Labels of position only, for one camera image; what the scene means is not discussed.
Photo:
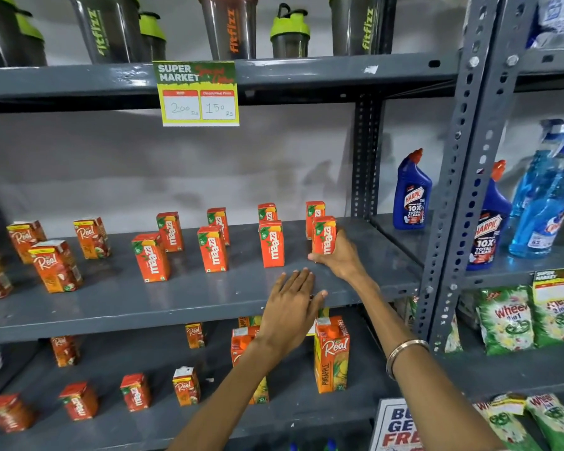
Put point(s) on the person's right hand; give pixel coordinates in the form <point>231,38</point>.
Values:
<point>345,262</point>

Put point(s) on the person's left hand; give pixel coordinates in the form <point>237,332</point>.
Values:
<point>286,314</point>

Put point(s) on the person's left little finger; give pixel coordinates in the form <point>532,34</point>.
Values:
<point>274,291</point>

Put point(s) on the person's left thumb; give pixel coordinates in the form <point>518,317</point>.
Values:
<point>319,302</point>

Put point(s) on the person's left middle finger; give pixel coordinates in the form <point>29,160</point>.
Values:
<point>296,285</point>

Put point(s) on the person's right thumb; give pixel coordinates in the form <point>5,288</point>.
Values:
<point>319,258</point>

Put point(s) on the orange mango drink carton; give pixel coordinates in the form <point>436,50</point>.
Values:
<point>323,234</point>
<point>10,414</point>
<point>135,393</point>
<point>79,402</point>

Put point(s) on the person's left forearm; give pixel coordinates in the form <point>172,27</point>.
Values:
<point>225,394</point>

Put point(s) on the person's right forearm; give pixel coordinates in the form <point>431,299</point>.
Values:
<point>435,408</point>

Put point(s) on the tall orange pineapple juice carton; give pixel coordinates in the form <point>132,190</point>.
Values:
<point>240,343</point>
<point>320,314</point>
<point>250,321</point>
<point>331,356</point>

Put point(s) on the rows of small orange packs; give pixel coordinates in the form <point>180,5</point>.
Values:
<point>212,251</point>

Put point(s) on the blue toilet cleaner bottle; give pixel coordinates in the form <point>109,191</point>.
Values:
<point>411,197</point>
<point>489,230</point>

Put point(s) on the green detergent powder packet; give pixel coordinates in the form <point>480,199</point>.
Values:
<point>507,429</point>
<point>558,324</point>
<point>506,321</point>
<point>557,420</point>
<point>453,337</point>

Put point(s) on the white offer sign board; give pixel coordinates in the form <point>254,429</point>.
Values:
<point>395,427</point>

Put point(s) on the grey metal shelving rack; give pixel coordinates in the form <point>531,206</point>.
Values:
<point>122,295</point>
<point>470,136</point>

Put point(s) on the green and yellow price sign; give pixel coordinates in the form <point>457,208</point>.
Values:
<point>197,96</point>

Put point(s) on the small yellow price tag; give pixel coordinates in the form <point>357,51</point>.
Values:
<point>554,286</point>
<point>508,404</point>

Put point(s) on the blue glass cleaner spray bottle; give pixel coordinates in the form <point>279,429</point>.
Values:
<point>545,211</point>
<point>529,183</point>

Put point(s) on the row of grey shaker bottles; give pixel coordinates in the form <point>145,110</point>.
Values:
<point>230,28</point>

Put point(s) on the white and blue plastic packets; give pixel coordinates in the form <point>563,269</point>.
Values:
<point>557,18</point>

